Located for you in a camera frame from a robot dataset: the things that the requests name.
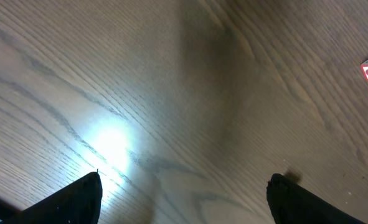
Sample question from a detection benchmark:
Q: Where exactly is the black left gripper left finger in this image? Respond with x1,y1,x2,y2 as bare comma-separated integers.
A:
3,172,103,224

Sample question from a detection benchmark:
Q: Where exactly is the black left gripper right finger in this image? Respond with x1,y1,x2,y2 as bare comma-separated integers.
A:
267,173,362,224

